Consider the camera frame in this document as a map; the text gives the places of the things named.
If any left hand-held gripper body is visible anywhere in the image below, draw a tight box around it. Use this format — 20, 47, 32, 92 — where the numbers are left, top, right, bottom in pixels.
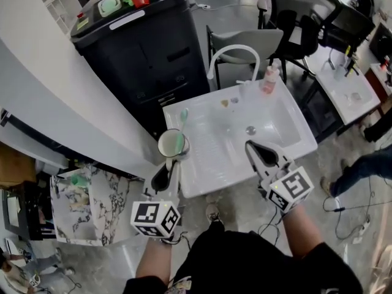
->
130, 190, 182, 240

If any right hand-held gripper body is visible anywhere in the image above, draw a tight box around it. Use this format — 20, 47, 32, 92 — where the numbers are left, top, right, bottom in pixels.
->
268, 160, 315, 213

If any white cup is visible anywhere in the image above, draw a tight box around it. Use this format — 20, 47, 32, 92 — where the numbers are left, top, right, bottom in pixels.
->
157, 129, 190, 165

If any green toothbrush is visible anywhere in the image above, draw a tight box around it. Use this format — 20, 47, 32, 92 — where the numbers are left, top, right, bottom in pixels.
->
176, 108, 190, 154

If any person's left forearm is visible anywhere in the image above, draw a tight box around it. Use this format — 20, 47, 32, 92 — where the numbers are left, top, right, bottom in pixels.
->
135, 239, 176, 286

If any person's right forearm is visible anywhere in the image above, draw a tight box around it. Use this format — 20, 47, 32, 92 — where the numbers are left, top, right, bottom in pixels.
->
280, 202, 325, 258

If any white ceramic sink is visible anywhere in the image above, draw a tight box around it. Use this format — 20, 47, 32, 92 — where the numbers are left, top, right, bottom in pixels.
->
162, 77, 319, 199

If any person's left shoe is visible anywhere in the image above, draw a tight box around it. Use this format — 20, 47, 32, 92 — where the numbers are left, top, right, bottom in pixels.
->
205, 194, 222, 225

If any black sink stand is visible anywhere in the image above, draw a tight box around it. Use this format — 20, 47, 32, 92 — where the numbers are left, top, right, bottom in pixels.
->
301, 78, 347, 143

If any pink soap bottle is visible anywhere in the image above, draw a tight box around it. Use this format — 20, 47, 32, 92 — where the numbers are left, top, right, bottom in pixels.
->
259, 61, 281, 96

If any green plastic cup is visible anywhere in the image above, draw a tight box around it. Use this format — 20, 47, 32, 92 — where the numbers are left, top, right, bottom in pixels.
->
70, 173, 89, 187

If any person's black shirt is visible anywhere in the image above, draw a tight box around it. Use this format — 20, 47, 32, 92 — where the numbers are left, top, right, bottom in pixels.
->
122, 222, 364, 294

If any small white sink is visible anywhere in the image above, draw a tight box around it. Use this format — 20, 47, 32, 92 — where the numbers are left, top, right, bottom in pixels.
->
315, 62, 382, 127

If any clear cup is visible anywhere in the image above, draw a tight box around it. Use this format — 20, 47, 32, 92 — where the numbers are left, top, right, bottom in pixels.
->
333, 64, 347, 81

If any white curved faucet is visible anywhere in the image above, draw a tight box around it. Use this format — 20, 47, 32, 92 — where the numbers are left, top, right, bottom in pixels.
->
206, 43, 261, 87

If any grey chair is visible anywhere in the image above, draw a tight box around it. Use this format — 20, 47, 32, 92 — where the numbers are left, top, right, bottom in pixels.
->
206, 25, 284, 92

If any black rack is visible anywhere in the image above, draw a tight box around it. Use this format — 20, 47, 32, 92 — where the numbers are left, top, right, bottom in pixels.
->
1, 179, 58, 242

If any large black printer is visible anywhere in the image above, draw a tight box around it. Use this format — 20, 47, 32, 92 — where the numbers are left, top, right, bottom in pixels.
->
70, 0, 212, 141

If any black mesh office chair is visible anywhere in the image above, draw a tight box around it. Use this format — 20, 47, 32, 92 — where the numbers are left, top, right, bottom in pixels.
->
257, 0, 321, 74
318, 0, 376, 55

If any white curved partition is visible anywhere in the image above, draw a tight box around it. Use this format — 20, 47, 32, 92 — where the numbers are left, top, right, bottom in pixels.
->
0, 0, 168, 177

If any cardboard box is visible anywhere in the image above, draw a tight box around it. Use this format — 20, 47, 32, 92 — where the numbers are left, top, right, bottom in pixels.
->
0, 142, 38, 190

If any green soap dish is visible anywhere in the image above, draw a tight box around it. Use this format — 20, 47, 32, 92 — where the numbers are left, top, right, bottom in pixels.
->
97, 0, 122, 18

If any white cubby shelf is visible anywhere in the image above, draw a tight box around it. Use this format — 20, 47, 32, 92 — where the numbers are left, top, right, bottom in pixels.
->
32, 0, 92, 37

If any black floor cable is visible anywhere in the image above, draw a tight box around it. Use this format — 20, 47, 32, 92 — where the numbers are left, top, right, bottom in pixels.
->
323, 176, 373, 241

